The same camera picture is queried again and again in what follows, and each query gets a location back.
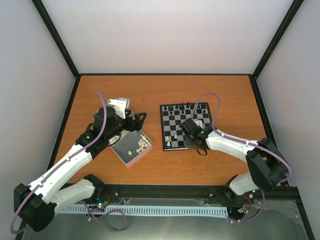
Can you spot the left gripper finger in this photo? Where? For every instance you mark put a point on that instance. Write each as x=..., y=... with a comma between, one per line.
x=128, y=114
x=139, y=119

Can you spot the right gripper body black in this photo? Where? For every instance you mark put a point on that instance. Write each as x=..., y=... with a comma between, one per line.
x=189, y=143

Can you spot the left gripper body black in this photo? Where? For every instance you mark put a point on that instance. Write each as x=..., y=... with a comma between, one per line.
x=130, y=126

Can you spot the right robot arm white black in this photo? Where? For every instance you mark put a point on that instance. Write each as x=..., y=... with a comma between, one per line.
x=266, y=165

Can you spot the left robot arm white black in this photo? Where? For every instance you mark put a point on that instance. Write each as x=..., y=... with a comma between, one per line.
x=39, y=202

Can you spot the black white chess board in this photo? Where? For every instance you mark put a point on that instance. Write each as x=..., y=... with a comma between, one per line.
x=178, y=120

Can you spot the small circuit board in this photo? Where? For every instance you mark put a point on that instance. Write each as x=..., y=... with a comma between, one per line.
x=102, y=204

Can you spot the pink tin box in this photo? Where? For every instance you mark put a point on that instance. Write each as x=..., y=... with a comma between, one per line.
x=137, y=142

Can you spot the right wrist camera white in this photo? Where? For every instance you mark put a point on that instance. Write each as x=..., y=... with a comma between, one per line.
x=199, y=123

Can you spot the black frame rail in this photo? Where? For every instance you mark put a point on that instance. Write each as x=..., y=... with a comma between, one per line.
x=209, y=194

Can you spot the light blue cable duct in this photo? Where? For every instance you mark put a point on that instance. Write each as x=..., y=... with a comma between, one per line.
x=161, y=211

